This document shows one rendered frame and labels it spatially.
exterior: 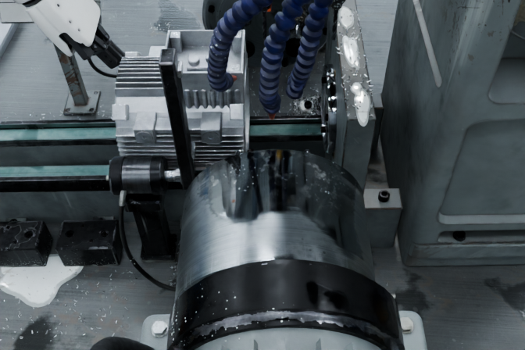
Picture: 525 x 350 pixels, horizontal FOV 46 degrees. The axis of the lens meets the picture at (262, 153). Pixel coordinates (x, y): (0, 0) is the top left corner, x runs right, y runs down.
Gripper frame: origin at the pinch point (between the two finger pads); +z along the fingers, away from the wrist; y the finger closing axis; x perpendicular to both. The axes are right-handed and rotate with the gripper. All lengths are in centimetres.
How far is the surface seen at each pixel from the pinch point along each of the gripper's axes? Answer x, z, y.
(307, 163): 29.7, 9.1, 29.7
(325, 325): 39, -9, 60
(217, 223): 19.7, 4.7, 37.4
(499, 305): 40, 56, 31
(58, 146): -20.7, 9.8, 3.1
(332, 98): 30.2, 18.6, 10.1
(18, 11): -18.6, -7.8, -15.8
